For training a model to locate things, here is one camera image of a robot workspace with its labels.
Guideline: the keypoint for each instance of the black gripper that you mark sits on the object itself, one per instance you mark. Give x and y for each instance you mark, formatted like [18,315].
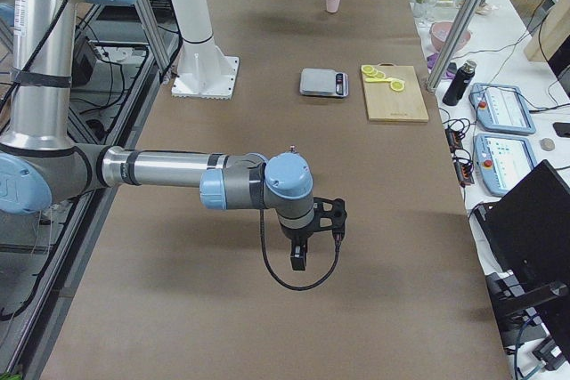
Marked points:
[295,235]

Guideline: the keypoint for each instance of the pink plastic cup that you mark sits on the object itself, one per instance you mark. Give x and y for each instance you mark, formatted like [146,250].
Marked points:
[332,6]

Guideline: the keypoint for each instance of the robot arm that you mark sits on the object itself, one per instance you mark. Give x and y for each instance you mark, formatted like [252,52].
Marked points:
[41,165]

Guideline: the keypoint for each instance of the silver kitchen scale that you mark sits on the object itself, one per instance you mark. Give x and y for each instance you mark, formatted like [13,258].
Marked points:
[324,83]

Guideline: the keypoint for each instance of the wooden cutting board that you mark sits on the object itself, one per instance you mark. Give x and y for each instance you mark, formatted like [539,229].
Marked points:
[385,105]

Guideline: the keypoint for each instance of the lemon slice by blade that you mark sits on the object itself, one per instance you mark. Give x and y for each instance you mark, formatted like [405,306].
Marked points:
[397,85]

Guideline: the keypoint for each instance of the yellow plastic knife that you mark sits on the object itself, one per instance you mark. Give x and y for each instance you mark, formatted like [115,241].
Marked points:
[378,80]

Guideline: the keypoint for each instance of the lower blue teach pendant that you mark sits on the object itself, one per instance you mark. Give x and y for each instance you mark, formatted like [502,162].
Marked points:
[503,161]

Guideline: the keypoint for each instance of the blue teach pendant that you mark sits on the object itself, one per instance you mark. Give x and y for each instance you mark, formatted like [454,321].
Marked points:
[501,109]
[503,161]

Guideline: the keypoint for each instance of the black monitor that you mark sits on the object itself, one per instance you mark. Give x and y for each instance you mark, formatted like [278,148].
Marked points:
[528,232]

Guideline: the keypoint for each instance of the purple cloth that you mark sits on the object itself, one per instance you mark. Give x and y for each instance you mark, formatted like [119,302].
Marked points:
[450,71]

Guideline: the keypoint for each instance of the black water bottle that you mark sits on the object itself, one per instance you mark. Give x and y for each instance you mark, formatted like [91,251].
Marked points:
[459,83]

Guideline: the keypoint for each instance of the upper blue teach pendant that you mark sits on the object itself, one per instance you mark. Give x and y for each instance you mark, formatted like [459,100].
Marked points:
[501,109]

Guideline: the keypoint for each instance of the pink bowl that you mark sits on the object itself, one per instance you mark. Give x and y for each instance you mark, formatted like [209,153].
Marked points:
[439,32]

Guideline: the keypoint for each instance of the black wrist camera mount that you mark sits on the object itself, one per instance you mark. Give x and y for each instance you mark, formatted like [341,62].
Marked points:
[329,214]

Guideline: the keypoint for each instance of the white camera pole base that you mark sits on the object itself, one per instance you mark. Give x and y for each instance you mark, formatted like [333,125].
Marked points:
[203,71]

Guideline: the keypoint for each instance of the aluminium frame post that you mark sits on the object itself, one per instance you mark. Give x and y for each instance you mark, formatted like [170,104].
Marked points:
[460,24]

